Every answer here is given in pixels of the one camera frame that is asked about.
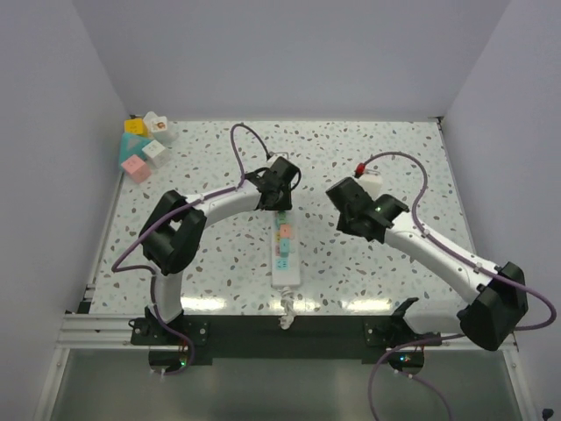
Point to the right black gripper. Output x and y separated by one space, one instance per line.
341 224

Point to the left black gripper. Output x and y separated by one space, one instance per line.
283 205

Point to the white power strip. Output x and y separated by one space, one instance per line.
286 263

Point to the white cube plug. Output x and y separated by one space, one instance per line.
156 153

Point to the pink cube plug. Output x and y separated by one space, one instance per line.
136 168

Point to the teal triangular socket block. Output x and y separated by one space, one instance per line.
131 144

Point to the green plug adapter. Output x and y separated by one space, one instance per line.
282 217

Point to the salmon plug adapter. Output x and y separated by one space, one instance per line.
286 231

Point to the teal plug adapter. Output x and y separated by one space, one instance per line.
284 247

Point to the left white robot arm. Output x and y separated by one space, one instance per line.
171 236

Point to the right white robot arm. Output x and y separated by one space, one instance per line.
494 303

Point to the yellow cube plug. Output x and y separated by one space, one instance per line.
136 126

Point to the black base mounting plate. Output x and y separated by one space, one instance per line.
206 338

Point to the white cube with picture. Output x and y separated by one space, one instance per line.
159 128

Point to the aluminium frame rail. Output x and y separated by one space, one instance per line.
84 331

